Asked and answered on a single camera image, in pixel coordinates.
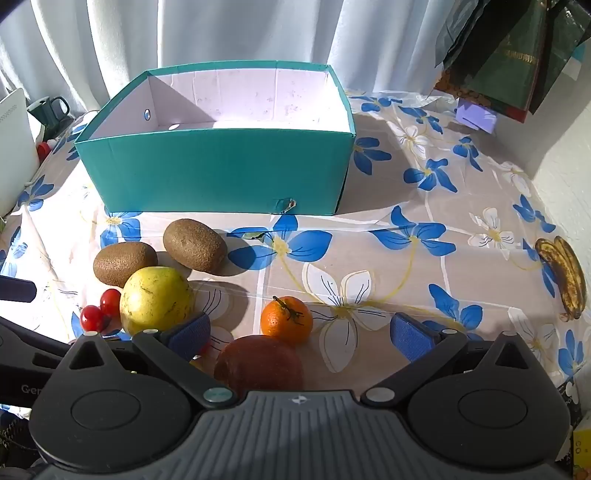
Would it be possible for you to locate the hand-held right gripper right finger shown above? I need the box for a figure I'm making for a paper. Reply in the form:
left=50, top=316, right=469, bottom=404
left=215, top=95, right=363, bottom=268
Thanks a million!
left=361, top=312, right=532, bottom=409

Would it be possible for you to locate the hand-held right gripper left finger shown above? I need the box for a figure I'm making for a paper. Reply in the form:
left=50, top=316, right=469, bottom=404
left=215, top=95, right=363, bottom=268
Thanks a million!
left=59, top=312, right=235, bottom=409

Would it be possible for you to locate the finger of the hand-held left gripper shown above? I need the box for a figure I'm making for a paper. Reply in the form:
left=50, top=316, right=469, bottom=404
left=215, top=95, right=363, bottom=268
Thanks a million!
left=0, top=276, right=38, bottom=304

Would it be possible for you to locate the yellow pear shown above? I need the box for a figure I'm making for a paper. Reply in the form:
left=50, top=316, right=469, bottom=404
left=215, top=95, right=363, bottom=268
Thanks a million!
left=119, top=266, right=195, bottom=337

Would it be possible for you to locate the red apple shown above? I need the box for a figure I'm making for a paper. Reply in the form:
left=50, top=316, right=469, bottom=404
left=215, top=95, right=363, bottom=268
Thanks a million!
left=213, top=335, right=305, bottom=400

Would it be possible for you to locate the red cherry tomato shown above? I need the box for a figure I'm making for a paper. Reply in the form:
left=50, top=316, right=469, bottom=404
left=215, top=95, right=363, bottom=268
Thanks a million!
left=81, top=305, right=105, bottom=333
left=100, top=289, right=122, bottom=318

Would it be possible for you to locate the brown kiwi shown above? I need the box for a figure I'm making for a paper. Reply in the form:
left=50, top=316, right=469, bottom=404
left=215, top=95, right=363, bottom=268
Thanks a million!
left=93, top=241, right=158, bottom=288
left=163, top=219, right=227, bottom=273

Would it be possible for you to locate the orange tangerine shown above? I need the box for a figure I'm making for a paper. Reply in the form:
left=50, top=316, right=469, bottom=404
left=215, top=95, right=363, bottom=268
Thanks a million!
left=261, top=296, right=314, bottom=347

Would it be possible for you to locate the teal cardboard box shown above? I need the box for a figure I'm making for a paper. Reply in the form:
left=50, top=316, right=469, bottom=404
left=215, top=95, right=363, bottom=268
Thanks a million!
left=75, top=64, right=357, bottom=216

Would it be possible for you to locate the blue floral tablecloth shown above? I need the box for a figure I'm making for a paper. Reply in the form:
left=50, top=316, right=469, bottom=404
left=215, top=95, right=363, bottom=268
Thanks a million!
left=0, top=88, right=591, bottom=462

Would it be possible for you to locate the white plastic appliance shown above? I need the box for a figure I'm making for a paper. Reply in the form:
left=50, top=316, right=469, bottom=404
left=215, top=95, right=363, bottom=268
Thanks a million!
left=0, top=88, right=41, bottom=217

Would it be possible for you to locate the overripe banana bunch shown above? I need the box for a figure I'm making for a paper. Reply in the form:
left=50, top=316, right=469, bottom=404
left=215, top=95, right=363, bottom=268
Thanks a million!
left=536, top=235, right=587, bottom=322

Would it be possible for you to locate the black printed box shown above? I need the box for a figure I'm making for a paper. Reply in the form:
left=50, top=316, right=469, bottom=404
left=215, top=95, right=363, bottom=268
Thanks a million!
left=555, top=379, right=585, bottom=462

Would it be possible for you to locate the yellow carton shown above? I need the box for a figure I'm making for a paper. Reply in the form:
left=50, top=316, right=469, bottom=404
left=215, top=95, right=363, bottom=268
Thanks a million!
left=571, top=425, right=591, bottom=478

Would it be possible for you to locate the purple paper box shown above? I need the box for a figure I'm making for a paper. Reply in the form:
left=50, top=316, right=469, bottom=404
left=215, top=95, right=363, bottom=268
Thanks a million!
left=455, top=99, right=498, bottom=134

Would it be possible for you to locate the orange patterned bag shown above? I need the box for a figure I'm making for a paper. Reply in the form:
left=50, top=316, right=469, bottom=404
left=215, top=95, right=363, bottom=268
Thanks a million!
left=434, top=69, right=490, bottom=108

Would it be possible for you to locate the dark green gold-print bag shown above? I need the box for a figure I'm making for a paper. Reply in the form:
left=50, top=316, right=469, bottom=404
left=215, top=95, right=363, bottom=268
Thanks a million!
left=462, top=0, right=552, bottom=123

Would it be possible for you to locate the white curtain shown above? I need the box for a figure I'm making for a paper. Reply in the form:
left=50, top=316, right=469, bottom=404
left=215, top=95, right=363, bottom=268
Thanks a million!
left=0, top=0, right=462, bottom=121

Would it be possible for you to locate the dark translucent plastic bag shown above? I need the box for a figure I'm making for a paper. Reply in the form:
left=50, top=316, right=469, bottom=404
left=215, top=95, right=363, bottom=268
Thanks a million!
left=434, top=0, right=490, bottom=70

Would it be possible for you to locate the dark green plastic bag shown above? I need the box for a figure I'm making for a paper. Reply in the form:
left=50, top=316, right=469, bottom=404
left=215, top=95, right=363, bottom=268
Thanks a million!
left=531, top=0, right=591, bottom=114

